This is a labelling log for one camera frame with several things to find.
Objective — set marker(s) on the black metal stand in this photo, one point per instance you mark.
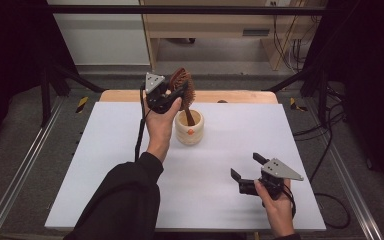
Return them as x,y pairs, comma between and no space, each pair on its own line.
51,86
316,83

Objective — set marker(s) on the person's right hand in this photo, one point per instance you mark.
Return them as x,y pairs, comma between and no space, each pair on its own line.
280,213

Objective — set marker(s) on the person's left hand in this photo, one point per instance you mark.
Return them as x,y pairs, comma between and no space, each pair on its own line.
160,128

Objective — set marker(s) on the white table mat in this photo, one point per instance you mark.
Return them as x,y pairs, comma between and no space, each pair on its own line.
213,186

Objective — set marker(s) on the wooden paddle hairbrush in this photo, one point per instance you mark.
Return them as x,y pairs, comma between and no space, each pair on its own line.
188,100

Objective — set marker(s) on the black curtain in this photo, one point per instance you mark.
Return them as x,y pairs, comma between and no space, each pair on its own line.
10,60
370,83

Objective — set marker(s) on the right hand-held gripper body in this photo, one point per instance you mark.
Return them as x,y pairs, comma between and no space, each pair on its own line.
276,171

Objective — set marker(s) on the white cabinet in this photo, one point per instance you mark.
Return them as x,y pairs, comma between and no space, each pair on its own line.
103,36

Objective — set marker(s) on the yellow black tape strip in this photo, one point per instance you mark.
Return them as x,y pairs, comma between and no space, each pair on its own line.
82,104
295,104

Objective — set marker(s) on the cream cup with orange dot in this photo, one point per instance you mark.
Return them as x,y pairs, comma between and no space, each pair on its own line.
189,135

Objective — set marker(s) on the wooden desk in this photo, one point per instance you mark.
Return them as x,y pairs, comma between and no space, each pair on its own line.
210,26

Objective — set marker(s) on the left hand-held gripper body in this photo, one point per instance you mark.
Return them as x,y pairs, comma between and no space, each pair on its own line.
156,98

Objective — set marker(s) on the aluminium rail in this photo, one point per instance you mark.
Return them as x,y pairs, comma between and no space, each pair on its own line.
350,186
20,170

